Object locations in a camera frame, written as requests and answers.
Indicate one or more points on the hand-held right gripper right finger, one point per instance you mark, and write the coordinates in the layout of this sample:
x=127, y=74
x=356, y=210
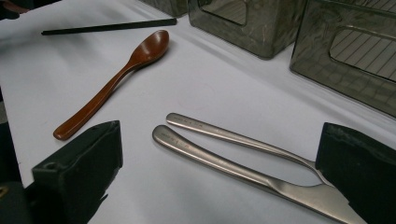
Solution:
x=361, y=168

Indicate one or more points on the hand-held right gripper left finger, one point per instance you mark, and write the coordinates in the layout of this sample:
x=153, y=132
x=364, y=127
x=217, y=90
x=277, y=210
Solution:
x=81, y=174

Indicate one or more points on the smoky transparent plastic bin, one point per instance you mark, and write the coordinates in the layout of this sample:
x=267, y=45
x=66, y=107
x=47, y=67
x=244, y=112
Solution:
x=311, y=56
x=264, y=37
x=171, y=7

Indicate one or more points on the metal fork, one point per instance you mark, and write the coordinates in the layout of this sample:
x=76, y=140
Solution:
x=218, y=132

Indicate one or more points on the brown wooden spoon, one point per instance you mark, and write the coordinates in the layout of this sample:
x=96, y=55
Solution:
x=149, y=46

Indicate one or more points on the black chopstick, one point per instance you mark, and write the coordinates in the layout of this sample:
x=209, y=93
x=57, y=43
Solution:
x=109, y=26

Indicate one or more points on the white table mat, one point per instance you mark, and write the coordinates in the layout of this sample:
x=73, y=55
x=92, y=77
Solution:
x=218, y=87

